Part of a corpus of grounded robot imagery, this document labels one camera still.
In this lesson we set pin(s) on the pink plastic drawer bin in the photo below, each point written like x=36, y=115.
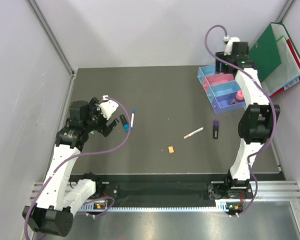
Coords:
x=216, y=79

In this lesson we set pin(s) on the red folder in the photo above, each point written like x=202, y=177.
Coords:
x=287, y=73

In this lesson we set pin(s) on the orange eraser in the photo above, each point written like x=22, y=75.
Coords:
x=171, y=149

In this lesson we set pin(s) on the purple plastic drawer bin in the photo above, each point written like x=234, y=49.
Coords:
x=223, y=103

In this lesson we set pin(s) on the light blue drawer bin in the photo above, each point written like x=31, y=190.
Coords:
x=222, y=89

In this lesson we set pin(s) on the aluminium cable duct rail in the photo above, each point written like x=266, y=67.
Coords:
x=264, y=191

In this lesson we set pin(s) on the green binder folder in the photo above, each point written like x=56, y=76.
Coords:
x=265, y=52

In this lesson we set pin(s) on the black highlighter purple cap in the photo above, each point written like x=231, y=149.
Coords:
x=215, y=133

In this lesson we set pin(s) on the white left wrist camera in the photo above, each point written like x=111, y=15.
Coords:
x=107, y=107

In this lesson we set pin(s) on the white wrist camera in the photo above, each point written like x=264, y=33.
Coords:
x=229, y=44
x=107, y=107

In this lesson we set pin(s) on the black highlighter blue cap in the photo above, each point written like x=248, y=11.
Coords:
x=124, y=122

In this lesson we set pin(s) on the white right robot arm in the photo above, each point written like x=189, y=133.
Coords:
x=256, y=126

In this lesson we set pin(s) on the white marker pink cap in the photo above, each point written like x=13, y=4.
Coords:
x=193, y=132

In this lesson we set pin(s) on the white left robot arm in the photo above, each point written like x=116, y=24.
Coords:
x=53, y=209

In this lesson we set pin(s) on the white marker blue cap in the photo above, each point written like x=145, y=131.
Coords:
x=132, y=118

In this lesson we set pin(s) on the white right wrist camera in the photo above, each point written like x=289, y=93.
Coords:
x=229, y=44

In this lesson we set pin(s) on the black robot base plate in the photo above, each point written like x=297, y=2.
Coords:
x=171, y=184

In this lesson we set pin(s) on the pink capped glue stick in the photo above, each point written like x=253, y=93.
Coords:
x=239, y=97

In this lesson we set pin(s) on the translucent light blue folder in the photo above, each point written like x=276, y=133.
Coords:
x=287, y=73

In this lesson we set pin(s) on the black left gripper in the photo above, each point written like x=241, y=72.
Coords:
x=104, y=129

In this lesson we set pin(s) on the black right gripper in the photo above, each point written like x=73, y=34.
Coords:
x=222, y=70

